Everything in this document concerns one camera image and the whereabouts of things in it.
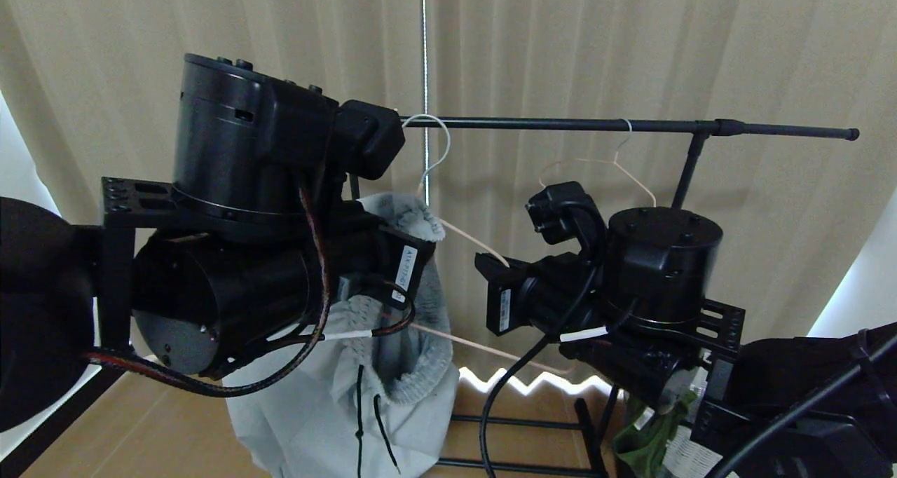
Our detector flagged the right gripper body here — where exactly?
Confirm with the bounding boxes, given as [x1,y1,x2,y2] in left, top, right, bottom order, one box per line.
[474,250,708,414]

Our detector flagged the beige curtain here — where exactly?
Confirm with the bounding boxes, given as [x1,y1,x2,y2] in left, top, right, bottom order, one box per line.
[0,0,897,395]

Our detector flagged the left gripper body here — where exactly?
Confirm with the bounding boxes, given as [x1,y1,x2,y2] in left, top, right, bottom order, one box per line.
[132,215,437,381]

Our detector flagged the black clothes rack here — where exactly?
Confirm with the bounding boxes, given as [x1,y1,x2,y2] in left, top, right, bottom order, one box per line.
[348,116,861,478]

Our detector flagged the black cable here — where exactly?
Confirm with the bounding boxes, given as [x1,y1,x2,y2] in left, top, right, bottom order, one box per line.
[479,205,897,478]

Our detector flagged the pale grey shorts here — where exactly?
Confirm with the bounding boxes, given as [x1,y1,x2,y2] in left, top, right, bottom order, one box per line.
[223,192,460,478]

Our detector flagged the green garment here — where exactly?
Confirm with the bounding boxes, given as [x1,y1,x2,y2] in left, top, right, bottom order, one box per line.
[613,390,698,478]

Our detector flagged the pink clothes hanger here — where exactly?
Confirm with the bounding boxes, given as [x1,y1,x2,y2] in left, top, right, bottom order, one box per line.
[401,114,572,377]
[538,119,659,209]

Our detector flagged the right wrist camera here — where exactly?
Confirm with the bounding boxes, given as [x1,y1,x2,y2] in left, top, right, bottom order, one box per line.
[526,182,609,263]

